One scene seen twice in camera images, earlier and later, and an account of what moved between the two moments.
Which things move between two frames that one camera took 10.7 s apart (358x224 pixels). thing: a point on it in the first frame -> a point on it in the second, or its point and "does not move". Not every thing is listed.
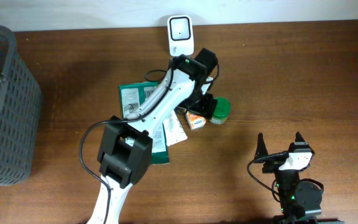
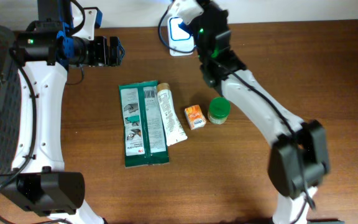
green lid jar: x=221 y=111 does not move
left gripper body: x=206 y=106 -> x=103 y=50
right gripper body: x=272 y=167 -> x=194 y=28
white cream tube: x=174 y=131 does not move
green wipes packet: x=134 y=94 does not move
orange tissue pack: x=195 y=121 does not move
